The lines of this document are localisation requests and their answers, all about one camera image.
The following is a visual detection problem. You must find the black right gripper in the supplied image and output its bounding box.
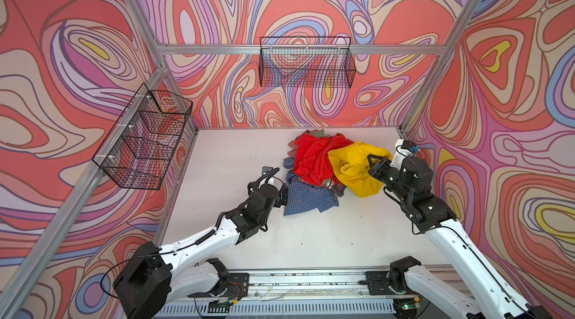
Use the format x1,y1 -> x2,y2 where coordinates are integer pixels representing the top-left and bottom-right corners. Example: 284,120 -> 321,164
367,152 -> 411,203

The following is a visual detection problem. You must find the yellow cloth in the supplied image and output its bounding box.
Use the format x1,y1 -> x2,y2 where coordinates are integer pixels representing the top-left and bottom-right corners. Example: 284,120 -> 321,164
328,142 -> 392,198

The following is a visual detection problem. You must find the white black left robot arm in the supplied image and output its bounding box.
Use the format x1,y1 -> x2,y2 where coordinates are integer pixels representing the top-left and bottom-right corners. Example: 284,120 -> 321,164
112,178 -> 288,318

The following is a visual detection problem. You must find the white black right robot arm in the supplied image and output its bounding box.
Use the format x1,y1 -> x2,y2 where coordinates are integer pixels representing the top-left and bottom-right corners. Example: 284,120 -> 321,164
368,154 -> 551,318

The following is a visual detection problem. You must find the blue checked cloth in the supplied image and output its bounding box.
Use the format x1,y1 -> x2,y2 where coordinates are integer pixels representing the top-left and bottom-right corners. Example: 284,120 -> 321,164
283,157 -> 339,217

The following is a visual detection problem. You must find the pink cloth with grey trim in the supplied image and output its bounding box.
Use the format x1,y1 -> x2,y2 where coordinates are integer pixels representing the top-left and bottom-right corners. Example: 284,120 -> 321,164
321,178 -> 347,197

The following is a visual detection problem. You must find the red cloth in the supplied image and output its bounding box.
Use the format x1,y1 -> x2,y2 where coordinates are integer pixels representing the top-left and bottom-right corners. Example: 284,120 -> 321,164
293,133 -> 353,186

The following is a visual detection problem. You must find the green cloth with grey trim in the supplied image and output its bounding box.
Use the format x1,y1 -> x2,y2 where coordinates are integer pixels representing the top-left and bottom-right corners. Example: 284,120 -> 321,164
288,129 -> 325,150

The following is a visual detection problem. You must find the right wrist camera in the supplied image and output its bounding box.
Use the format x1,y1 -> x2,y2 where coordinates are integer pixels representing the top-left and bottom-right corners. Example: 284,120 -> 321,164
400,139 -> 419,154

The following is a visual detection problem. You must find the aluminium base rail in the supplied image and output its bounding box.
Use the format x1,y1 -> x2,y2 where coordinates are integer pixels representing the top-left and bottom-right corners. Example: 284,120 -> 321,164
157,267 -> 446,318

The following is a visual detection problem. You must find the black wire basket back wall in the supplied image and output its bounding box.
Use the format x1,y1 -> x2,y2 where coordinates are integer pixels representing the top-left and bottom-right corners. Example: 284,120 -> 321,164
258,35 -> 356,89

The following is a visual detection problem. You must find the black wire basket wall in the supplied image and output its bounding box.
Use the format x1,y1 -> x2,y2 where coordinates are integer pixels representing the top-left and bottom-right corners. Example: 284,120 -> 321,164
258,35 -> 356,89
92,84 -> 193,190

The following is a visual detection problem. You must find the black wire basket left wall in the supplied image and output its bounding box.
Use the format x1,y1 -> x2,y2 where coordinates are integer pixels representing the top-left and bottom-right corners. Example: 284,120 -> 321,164
92,84 -> 193,190

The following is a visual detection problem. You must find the aluminium frame left lower beam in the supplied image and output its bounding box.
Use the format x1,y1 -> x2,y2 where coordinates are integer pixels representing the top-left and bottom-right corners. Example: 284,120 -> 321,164
0,65 -> 168,315

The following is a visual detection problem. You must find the aluminium frame horizontal bar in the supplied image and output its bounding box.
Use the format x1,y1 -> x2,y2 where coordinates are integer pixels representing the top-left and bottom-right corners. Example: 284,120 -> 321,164
157,44 -> 447,56

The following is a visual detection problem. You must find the aluminium frame corner post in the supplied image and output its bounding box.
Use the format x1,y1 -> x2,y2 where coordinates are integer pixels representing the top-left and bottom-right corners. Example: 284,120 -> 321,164
398,0 -> 482,139

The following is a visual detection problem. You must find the aluminium frame left post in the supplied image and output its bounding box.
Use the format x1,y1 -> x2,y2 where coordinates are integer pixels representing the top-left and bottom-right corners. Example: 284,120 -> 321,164
104,0 -> 199,133

